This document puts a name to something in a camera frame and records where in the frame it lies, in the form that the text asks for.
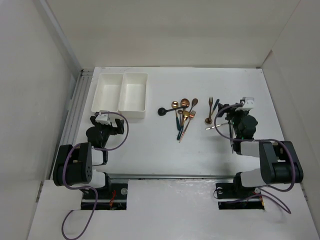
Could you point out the gold spoon teal handle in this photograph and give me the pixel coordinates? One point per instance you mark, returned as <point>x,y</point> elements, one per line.
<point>175,105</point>

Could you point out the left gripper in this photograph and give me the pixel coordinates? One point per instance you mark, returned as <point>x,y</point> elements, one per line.
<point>113,130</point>

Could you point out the gold fork teal handle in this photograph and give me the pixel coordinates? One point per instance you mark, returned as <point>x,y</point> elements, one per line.
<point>213,108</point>

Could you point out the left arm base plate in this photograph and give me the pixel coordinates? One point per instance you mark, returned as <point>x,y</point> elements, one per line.
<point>109,199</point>

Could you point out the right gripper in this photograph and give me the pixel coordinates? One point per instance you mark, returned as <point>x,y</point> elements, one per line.
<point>233,111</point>

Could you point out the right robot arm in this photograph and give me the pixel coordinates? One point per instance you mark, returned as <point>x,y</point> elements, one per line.
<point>278,160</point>

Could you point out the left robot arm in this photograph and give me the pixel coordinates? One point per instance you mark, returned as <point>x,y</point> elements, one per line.
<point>74,165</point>

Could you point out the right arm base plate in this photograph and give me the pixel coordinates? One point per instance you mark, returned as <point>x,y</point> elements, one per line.
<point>231,197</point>

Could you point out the aluminium rail frame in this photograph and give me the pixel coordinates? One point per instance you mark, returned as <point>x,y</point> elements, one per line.
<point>75,107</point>

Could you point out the white container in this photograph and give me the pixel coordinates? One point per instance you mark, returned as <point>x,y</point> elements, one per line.
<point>132,102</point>
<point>107,93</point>

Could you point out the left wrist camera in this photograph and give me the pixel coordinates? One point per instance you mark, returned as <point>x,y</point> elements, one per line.
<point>102,117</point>

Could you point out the left white container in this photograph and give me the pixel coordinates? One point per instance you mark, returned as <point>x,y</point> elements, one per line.
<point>107,93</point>

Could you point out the black round ladle spoon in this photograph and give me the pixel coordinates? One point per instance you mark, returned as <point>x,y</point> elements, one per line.
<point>162,111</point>

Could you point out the silver fork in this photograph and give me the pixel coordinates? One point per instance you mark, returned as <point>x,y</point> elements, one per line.
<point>216,126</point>

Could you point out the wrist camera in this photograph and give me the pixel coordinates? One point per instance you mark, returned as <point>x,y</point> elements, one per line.
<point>102,117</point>
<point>248,103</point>

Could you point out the bronze spoon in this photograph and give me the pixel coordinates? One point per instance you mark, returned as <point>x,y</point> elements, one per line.
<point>208,120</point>

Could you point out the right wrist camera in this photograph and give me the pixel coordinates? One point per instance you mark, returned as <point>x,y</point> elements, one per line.
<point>248,103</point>

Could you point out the right white container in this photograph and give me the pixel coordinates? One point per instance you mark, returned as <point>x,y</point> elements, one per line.
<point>132,102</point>

